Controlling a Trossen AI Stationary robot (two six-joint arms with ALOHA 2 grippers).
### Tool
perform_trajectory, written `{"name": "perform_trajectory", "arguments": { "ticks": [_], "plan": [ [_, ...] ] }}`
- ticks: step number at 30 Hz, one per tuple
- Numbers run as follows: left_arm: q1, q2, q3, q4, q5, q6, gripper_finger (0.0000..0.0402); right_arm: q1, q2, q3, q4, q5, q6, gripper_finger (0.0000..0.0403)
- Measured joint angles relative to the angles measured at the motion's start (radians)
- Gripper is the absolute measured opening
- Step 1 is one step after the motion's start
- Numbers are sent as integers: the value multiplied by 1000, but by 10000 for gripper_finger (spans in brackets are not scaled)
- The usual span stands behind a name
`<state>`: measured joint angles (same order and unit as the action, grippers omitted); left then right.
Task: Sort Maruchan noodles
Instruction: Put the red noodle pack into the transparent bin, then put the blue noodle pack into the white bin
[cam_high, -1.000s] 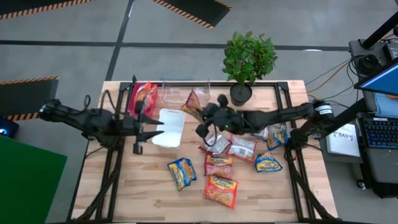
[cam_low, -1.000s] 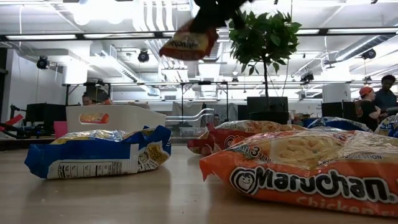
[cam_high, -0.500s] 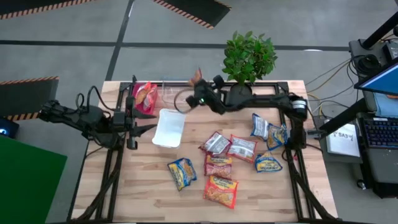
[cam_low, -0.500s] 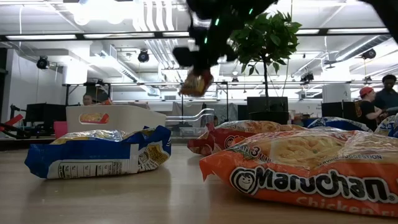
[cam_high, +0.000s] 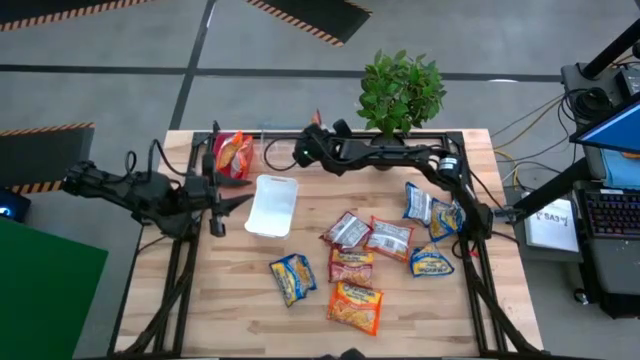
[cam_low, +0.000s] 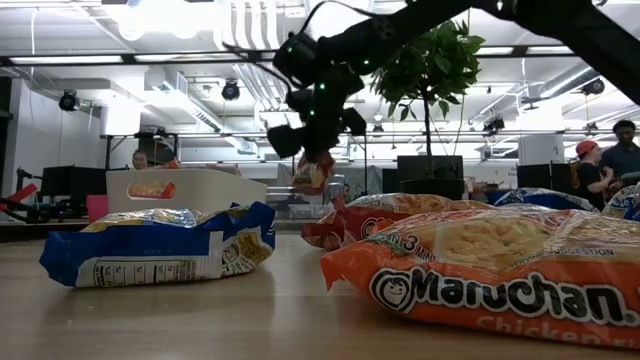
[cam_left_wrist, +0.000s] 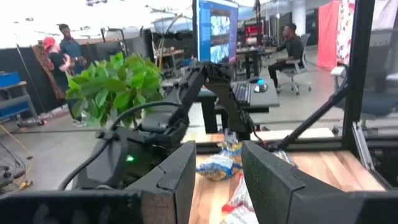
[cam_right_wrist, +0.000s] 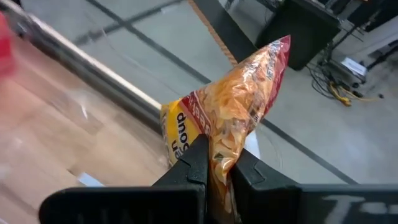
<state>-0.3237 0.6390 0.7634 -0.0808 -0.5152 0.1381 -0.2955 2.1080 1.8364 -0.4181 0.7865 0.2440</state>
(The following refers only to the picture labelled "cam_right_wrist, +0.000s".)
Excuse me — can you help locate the clear plastic bin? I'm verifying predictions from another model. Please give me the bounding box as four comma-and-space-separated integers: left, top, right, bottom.
67, 27, 284, 189

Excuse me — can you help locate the grey power box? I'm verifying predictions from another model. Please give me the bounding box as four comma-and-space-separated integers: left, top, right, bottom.
340, 57, 368, 78

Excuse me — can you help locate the yellow floor cable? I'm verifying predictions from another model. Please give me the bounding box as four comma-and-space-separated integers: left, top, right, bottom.
328, 83, 379, 107

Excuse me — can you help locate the red Maruchan noodle packet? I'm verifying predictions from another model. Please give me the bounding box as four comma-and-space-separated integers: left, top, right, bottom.
160, 34, 292, 224

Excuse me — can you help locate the black floor cable tangle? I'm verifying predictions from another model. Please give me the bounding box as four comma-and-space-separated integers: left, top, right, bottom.
306, 40, 386, 108

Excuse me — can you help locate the red plastic bin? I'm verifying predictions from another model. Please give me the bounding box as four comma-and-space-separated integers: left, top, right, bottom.
0, 12, 16, 77

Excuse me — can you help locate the black cabinet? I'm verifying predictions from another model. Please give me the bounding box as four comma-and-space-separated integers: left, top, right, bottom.
254, 0, 342, 72

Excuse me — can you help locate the black aluminium table frame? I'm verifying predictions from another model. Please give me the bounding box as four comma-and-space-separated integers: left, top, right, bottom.
0, 0, 164, 134

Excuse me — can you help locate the black equipment stand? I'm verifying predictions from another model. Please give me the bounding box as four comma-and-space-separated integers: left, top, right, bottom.
323, 0, 398, 34

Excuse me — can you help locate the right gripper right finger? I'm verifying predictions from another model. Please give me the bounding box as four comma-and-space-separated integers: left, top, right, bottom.
231, 148, 301, 190

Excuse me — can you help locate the black hazard-striped floor mat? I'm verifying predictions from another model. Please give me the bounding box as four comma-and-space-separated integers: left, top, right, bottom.
188, 0, 261, 67

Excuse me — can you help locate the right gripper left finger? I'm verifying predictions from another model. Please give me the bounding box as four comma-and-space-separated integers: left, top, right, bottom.
152, 134, 209, 189

